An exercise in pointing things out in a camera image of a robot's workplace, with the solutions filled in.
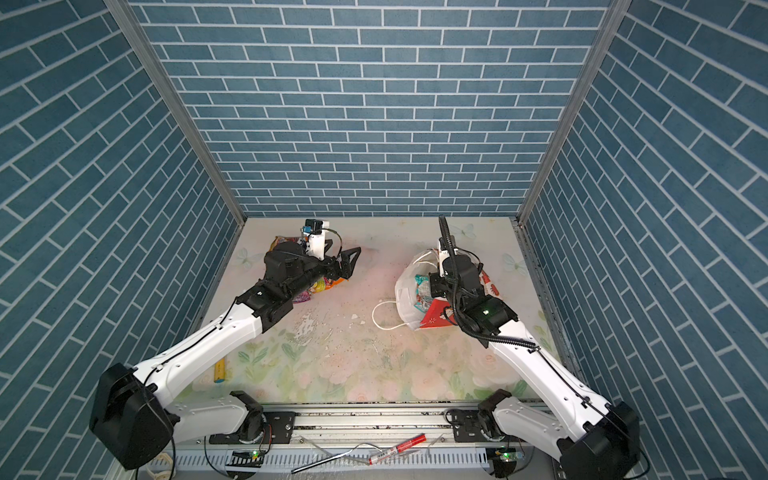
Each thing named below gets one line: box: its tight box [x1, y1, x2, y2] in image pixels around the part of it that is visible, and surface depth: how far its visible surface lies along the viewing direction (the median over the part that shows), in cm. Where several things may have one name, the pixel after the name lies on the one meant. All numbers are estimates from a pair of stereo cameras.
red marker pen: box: [368, 433, 427, 465], surface depth 72 cm
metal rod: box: [291, 450, 353, 474], surface depth 70 cm
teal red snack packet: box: [414, 274, 433, 314], surface depth 90 cm
